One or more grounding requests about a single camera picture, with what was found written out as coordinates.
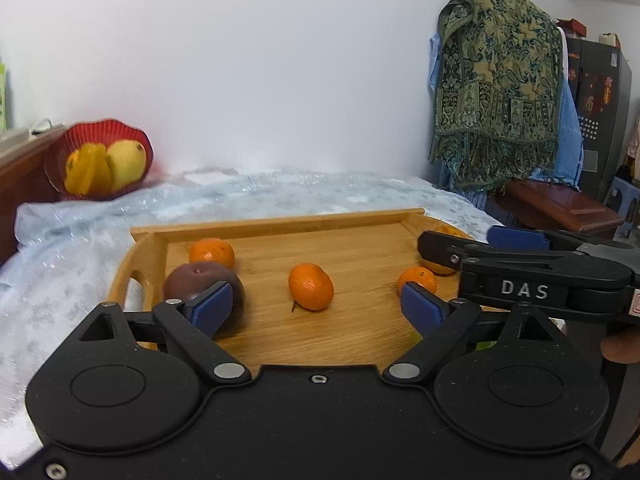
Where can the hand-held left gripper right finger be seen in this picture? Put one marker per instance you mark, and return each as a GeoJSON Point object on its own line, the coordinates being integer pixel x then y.
{"type": "Point", "coordinates": [422, 307]}

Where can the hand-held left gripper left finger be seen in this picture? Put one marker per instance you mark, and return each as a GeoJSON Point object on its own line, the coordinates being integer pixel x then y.
{"type": "Point", "coordinates": [212, 307]}

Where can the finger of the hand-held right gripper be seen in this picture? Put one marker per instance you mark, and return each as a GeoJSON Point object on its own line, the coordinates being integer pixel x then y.
{"type": "Point", "coordinates": [440, 250]}
{"type": "Point", "coordinates": [515, 237]}

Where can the yellowish orange tangerine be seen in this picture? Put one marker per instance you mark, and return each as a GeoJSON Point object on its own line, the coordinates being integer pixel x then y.
{"type": "Point", "coordinates": [440, 266]}

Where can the dark purple round fruit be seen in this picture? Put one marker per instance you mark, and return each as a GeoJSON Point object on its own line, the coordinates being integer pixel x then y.
{"type": "Point", "coordinates": [200, 280]}

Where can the wooden bamboo tray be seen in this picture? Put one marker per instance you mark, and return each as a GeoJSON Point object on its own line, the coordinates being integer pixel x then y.
{"type": "Point", "coordinates": [350, 310]}

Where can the person's right hand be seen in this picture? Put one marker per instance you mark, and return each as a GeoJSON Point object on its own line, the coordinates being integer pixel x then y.
{"type": "Point", "coordinates": [620, 347]}

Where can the brown wooden chest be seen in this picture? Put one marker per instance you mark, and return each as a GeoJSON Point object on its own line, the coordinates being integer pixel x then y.
{"type": "Point", "coordinates": [560, 205]}

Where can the orange tangerine with stem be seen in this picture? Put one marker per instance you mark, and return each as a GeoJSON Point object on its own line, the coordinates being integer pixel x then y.
{"type": "Point", "coordinates": [310, 285]}

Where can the blue plastic stool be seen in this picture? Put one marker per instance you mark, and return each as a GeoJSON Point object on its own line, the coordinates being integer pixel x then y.
{"type": "Point", "coordinates": [622, 197]}

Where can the dark grey refrigerator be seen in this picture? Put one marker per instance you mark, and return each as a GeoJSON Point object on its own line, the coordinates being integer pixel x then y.
{"type": "Point", "coordinates": [600, 125]}

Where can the white snowflake tablecloth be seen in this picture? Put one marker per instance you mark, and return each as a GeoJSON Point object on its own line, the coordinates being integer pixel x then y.
{"type": "Point", "coordinates": [65, 270]}

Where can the green paisley fringed shawl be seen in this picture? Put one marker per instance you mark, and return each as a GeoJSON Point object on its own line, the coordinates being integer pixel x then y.
{"type": "Point", "coordinates": [495, 70]}

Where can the yellow mango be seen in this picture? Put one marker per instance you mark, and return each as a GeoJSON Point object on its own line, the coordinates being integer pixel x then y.
{"type": "Point", "coordinates": [126, 160]}

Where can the yellow starfruit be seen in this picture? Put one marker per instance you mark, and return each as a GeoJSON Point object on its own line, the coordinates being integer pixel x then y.
{"type": "Point", "coordinates": [90, 170]}

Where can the orange in red bowl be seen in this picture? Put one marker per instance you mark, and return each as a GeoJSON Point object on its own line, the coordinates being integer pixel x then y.
{"type": "Point", "coordinates": [71, 162]}

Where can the red plastic fruit bowl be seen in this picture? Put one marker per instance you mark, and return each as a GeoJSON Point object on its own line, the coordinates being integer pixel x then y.
{"type": "Point", "coordinates": [90, 132]}

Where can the cream container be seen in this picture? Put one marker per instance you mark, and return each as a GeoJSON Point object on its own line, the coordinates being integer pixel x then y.
{"type": "Point", "coordinates": [608, 39]}

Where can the red box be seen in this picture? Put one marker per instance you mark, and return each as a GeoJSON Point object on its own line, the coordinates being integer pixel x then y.
{"type": "Point", "coordinates": [572, 25]}

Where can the brown wooden cabinet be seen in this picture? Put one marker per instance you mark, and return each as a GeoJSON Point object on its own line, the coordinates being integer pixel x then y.
{"type": "Point", "coordinates": [25, 185]}

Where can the green and white bottle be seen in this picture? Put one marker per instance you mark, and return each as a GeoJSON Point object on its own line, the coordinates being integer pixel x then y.
{"type": "Point", "coordinates": [2, 95]}

